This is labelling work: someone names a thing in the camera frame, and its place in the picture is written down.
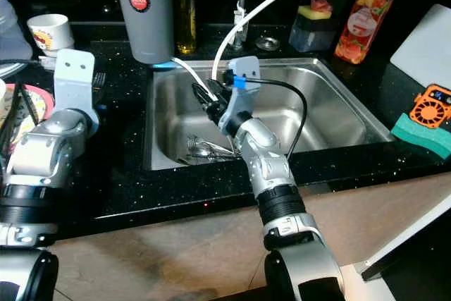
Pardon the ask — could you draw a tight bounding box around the white printed cup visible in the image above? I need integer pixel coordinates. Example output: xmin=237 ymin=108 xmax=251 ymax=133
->
xmin=27 ymin=14 xmax=75 ymax=59

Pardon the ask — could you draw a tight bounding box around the round chrome counter cap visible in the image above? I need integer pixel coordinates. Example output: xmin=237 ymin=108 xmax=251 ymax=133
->
xmin=256 ymin=36 xmax=281 ymax=51

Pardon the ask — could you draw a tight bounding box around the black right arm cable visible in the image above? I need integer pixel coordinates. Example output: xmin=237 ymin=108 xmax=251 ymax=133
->
xmin=227 ymin=75 xmax=307 ymax=157

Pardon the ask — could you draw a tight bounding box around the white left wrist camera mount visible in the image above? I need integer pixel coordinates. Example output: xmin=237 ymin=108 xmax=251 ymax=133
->
xmin=55 ymin=49 xmax=99 ymax=115

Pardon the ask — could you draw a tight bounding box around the green sponge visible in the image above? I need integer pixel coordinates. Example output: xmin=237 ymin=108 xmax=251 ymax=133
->
xmin=391 ymin=113 xmax=451 ymax=159

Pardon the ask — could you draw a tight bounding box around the yellow oil glass bottle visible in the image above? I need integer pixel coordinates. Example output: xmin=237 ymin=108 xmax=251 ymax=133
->
xmin=175 ymin=0 xmax=197 ymax=55

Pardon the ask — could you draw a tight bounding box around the white tiered plastic container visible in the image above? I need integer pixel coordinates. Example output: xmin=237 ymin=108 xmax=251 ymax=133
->
xmin=0 ymin=0 xmax=35 ymax=66

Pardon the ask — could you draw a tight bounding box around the beige cabinet front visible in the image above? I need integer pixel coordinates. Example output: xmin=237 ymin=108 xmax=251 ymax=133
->
xmin=53 ymin=174 xmax=451 ymax=301

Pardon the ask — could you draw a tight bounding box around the grey water filter canister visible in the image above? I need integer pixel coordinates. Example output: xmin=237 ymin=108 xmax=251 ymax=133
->
xmin=111 ymin=0 xmax=214 ymax=64

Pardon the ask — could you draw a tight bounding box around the white cutting board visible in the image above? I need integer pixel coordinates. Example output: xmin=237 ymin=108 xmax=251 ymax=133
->
xmin=390 ymin=4 xmax=451 ymax=87

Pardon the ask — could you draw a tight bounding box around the metal fork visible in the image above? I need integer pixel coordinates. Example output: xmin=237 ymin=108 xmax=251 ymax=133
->
xmin=92 ymin=72 xmax=106 ymax=92

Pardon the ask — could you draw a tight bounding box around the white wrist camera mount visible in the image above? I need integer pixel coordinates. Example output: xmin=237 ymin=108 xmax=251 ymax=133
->
xmin=55 ymin=49 xmax=99 ymax=115
xmin=217 ymin=56 xmax=260 ymax=136

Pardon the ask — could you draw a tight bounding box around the long white hose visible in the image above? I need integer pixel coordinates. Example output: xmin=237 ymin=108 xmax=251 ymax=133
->
xmin=211 ymin=0 xmax=321 ymax=94

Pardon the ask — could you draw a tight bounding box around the pink rimmed patterned plate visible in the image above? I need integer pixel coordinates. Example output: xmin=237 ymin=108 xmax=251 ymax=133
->
xmin=0 ymin=82 xmax=61 ymax=147

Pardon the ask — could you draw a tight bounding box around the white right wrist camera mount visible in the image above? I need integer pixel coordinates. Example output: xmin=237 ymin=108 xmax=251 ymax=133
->
xmin=217 ymin=56 xmax=260 ymax=136

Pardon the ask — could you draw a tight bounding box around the orange handheld fan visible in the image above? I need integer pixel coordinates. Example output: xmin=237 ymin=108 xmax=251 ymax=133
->
xmin=409 ymin=84 xmax=451 ymax=130

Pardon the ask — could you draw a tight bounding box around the stainless steel sink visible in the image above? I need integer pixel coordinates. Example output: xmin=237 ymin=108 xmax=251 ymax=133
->
xmin=147 ymin=58 xmax=395 ymax=171

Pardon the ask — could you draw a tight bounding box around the red scrubber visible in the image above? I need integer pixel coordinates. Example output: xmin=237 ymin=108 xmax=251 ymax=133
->
xmin=312 ymin=0 xmax=333 ymax=13

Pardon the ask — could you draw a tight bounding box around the chrome sink faucet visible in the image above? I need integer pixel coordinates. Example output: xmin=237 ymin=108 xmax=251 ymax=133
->
xmin=231 ymin=0 xmax=254 ymax=44

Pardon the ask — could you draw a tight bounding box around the peach soap pump bottle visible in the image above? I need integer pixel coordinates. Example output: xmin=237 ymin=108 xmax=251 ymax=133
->
xmin=335 ymin=0 xmax=399 ymax=66

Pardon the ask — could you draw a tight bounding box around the metal spoon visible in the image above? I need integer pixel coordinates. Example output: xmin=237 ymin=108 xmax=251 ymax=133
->
xmin=187 ymin=135 xmax=237 ymax=163

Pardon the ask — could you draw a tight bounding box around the dark sponge holder box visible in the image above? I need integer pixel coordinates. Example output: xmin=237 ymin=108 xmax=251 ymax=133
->
xmin=289 ymin=6 xmax=338 ymax=53

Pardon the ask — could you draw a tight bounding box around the short white hose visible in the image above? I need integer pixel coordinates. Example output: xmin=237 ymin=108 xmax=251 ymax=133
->
xmin=171 ymin=58 xmax=216 ymax=101

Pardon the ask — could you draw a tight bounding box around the yellow sponge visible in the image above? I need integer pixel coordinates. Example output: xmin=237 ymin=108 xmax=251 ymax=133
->
xmin=297 ymin=6 xmax=333 ymax=20

